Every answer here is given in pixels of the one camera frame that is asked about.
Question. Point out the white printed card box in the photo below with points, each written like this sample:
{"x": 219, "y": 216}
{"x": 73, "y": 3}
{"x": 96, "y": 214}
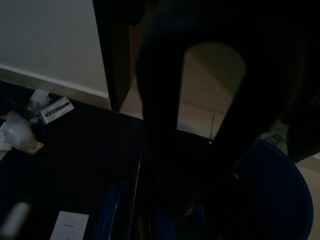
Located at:
{"x": 56, "y": 111}

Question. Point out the small white plastic piece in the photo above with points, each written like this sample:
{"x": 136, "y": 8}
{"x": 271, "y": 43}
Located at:
{"x": 38, "y": 98}

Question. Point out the white paper card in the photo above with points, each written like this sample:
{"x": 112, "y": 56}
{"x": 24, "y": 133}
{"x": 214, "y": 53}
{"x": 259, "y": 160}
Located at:
{"x": 68, "y": 226}

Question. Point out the white crumpled packaging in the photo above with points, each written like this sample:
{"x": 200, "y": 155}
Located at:
{"x": 275, "y": 138}

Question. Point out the blue round bin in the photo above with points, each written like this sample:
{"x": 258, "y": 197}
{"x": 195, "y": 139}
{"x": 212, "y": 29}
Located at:
{"x": 287, "y": 200}

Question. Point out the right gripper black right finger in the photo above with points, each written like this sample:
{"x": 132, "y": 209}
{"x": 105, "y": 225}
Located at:
{"x": 265, "y": 95}

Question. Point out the black door frame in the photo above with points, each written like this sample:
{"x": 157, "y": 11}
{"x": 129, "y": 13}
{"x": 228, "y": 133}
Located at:
{"x": 112, "y": 50}

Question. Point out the white crumpled plastic wrap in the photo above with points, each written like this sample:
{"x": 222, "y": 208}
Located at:
{"x": 17, "y": 132}

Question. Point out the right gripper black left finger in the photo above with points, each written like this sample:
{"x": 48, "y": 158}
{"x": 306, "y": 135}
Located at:
{"x": 160, "y": 112}

